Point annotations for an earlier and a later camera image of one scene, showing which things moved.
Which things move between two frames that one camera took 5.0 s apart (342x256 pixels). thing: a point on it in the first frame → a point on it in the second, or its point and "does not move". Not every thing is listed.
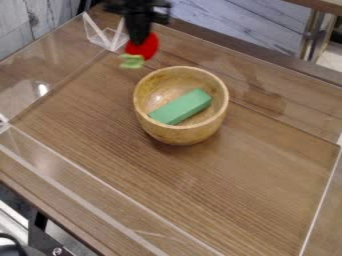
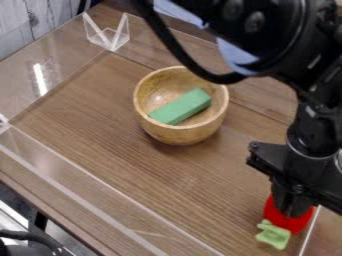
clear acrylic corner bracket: x=108 y=38 does not move
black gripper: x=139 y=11 → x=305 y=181
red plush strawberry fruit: x=139 y=52 → x=278 y=225
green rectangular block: x=183 y=107 does not move
